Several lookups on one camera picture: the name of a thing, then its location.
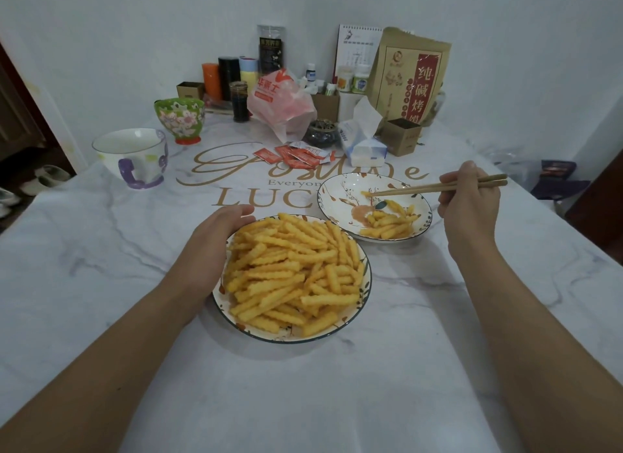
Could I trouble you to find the person's right hand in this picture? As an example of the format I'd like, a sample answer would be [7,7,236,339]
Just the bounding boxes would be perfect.
[437,160,502,262]

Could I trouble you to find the person's left hand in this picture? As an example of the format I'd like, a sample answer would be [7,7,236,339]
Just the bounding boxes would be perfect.
[177,205,257,293]

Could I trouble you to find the wooden chopstick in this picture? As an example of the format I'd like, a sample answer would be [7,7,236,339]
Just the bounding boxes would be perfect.
[370,178,509,198]
[368,173,508,195]

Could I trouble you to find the large white patterned plate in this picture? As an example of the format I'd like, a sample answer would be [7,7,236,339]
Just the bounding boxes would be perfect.
[211,214,373,345]

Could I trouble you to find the person's right forearm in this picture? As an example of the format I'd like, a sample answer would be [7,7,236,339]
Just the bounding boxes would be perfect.
[447,243,623,453]

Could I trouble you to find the person's left forearm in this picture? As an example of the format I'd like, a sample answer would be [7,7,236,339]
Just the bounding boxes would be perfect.
[0,265,219,453]

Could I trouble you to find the small heap of crinkle fries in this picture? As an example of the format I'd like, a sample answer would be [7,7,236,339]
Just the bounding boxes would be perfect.
[359,190,421,240]

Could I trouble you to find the clear plastic bag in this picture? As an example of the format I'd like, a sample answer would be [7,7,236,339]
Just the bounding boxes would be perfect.
[479,145,542,191]

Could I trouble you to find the brown open carton box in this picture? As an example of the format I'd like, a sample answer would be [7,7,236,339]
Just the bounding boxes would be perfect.
[379,118,423,157]

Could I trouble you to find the large pile of crinkle fries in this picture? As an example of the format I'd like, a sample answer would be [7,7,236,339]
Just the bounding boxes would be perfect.
[223,212,366,337]

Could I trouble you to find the pile of red sauce packets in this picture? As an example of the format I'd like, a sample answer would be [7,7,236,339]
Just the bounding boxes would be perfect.
[252,140,337,170]

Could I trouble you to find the small white patterned plate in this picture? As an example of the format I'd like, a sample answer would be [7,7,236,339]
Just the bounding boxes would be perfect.
[317,172,433,244]

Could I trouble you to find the white tissue pack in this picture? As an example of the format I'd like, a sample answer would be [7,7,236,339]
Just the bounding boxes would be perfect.
[338,95,389,168]

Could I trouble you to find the dark blue packets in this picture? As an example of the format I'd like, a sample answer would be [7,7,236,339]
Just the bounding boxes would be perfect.
[530,159,592,201]

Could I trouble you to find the dark glass jar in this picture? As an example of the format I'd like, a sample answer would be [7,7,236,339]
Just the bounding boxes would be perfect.
[229,81,251,123]

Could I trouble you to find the dark ceramic incense burner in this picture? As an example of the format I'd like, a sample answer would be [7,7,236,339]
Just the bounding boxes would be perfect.
[305,119,339,149]

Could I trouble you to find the green floral bowl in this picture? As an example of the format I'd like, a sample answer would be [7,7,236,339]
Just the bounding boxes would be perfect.
[154,97,206,145]

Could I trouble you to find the white mug with purple print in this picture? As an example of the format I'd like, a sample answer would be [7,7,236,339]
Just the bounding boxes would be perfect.
[92,128,169,191]

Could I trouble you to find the white and red plastic bag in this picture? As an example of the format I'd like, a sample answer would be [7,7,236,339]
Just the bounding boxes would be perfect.
[246,68,318,145]

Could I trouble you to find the large brown paper bag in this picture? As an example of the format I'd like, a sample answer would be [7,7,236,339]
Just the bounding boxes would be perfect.
[365,26,452,128]

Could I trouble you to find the white carton box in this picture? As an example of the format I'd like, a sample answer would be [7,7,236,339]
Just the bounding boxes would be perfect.
[338,91,367,122]

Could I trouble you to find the small open cardboard box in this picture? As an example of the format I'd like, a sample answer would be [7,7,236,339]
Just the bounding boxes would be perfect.
[176,81,205,101]

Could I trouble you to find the brown cardboard box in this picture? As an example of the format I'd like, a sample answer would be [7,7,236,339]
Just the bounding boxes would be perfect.
[311,92,341,123]

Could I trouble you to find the black cylinder container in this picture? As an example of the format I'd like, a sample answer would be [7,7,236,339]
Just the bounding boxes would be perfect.
[217,56,241,103]

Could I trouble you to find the orange cylinder container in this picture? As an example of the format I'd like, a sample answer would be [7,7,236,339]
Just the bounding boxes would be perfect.
[202,62,223,102]

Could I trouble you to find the yellow and blue cup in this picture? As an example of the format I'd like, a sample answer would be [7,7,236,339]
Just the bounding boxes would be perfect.
[238,56,259,96]

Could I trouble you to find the white bottle with green label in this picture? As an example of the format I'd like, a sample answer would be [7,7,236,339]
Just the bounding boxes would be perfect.
[352,65,372,95]

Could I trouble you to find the white desk calendar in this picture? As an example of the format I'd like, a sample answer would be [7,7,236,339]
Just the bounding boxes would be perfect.
[333,23,384,86]

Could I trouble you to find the white slippers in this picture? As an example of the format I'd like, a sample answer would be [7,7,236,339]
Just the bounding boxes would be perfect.
[0,164,72,220]

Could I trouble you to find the brown wooden door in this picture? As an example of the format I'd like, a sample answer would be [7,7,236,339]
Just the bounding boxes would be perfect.
[0,43,78,177]

